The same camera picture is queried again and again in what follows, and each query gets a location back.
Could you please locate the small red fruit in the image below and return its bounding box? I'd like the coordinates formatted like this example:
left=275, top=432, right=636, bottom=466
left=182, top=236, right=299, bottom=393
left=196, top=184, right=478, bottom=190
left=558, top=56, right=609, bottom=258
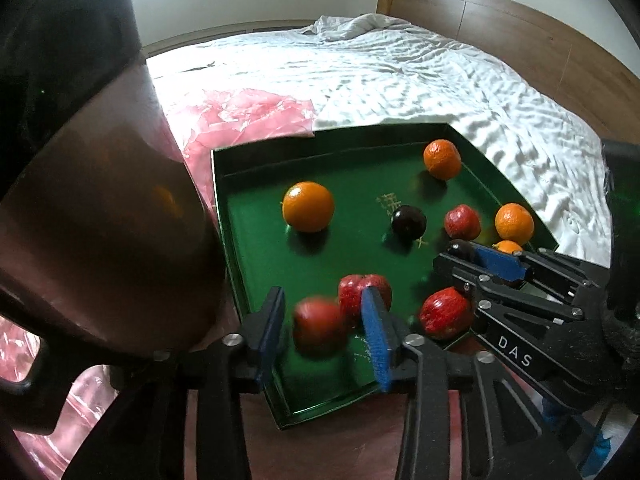
left=291, top=297, right=348, bottom=361
left=419, top=287, right=473, bottom=340
left=338, top=274, right=392, bottom=328
left=444, top=204, right=482, bottom=241

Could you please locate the black and brown juicer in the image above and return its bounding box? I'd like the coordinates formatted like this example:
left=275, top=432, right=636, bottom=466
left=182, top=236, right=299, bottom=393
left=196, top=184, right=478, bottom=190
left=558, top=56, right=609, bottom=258
left=0, top=0, right=226, bottom=436

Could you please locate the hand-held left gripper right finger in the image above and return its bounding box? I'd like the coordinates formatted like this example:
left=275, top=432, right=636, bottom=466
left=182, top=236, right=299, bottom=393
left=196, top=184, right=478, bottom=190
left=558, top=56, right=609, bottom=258
left=360, top=286, right=583, bottom=480

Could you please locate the wooden headboard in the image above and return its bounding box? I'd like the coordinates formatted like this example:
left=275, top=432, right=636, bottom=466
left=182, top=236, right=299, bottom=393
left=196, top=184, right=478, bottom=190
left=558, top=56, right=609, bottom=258
left=375, top=0, right=640, bottom=133

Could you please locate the crumpled white blanket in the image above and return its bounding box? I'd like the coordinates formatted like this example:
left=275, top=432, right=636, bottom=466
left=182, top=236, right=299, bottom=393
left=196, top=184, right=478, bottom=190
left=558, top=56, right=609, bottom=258
left=300, top=12, right=418, bottom=42

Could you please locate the white bed sheet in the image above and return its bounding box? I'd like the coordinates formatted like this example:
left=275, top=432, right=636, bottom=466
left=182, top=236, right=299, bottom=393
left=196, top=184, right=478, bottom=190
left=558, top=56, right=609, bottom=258
left=142, top=25, right=616, bottom=271

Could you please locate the green cardboard tray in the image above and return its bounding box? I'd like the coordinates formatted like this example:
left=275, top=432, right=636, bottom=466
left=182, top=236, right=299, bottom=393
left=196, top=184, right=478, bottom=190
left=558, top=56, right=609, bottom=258
left=211, top=121, right=560, bottom=431

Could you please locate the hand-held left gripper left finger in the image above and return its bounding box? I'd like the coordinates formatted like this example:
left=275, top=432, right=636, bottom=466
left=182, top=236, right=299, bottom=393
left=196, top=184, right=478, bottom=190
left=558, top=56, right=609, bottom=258
left=125, top=286, right=287, bottom=480

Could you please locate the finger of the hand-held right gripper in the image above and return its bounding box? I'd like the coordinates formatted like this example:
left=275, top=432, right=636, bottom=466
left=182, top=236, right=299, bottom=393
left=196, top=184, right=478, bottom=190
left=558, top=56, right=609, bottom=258
left=447, top=240, right=601, bottom=293
left=432, top=254, right=586, bottom=321

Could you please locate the pink plastic sheet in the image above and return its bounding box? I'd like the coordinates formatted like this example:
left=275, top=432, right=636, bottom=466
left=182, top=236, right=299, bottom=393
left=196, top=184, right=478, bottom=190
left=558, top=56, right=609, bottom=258
left=0, top=87, right=481, bottom=480

